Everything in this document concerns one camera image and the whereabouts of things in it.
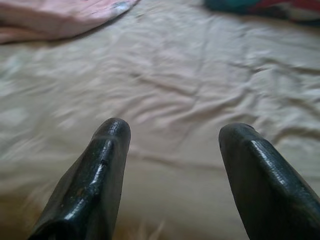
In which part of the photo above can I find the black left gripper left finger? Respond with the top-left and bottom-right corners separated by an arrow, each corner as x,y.
28,117 -> 132,240

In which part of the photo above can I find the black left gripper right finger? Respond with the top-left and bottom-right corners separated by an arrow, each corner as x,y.
218,122 -> 320,240

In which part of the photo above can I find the bed with beige floral sheet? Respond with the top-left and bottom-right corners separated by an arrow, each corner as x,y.
0,0 -> 320,240

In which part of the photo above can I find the pink cartoon print blanket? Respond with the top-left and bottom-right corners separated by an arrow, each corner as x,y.
0,0 -> 140,46

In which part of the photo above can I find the blue star shield pillow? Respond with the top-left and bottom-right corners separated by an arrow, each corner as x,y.
202,0 -> 320,26

